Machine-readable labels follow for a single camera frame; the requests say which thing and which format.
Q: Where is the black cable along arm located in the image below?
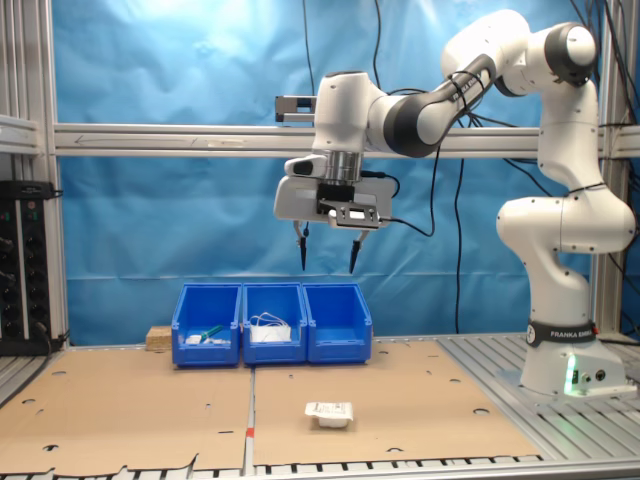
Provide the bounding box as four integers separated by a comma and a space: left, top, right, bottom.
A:
359, 69, 497, 239

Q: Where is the blue plastic storage bin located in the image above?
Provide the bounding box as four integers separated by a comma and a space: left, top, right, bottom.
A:
170, 282, 244, 369
241, 282, 309, 367
301, 282, 374, 365

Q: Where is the aluminium profile crossbeam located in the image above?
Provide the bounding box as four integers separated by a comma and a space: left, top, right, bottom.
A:
51, 121, 544, 160

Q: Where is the black socket rack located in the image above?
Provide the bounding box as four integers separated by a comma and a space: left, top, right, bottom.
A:
0, 179, 65, 357

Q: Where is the grey power strip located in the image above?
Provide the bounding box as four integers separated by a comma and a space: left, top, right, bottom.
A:
274, 94, 320, 124

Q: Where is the white printed cotton packet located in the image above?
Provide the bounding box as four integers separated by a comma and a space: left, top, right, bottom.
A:
304, 400, 356, 430

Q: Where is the black cable bundle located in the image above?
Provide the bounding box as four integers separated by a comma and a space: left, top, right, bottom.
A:
568, 0, 640, 166

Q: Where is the brown cardboard sheet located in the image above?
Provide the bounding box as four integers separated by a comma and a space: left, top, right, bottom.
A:
251, 339, 544, 469
0, 346, 254, 479

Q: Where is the thin black hanging cable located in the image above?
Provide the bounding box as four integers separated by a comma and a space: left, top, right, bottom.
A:
452, 157, 466, 335
372, 0, 385, 92
301, 0, 317, 97

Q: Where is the short aluminium profile beam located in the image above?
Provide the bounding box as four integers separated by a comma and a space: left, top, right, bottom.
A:
0, 113, 42, 157

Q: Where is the chipboard wood block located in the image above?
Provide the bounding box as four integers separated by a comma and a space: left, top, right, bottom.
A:
146, 325, 176, 352

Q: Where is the stack of white face masks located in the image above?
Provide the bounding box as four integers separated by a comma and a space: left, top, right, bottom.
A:
248, 312, 294, 345

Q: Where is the aluminium profile post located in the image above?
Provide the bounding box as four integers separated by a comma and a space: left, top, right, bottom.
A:
0, 0, 70, 347
591, 0, 640, 342

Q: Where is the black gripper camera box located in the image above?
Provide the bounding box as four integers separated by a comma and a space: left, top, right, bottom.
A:
316, 183, 389, 231

